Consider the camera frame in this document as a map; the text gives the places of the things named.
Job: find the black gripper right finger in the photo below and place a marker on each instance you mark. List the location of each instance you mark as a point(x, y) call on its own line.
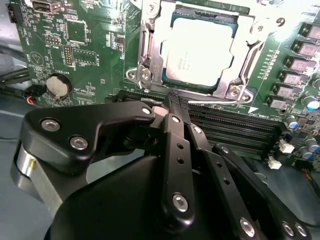
point(220, 172)

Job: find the silver CPU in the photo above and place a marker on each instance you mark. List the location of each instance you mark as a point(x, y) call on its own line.
point(197, 50)

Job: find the metal socket cover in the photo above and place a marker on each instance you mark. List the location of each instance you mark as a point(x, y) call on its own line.
point(240, 45)

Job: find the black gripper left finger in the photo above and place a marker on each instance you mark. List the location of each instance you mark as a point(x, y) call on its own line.
point(75, 125)

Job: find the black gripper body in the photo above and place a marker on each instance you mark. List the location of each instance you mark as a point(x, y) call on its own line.
point(120, 200)

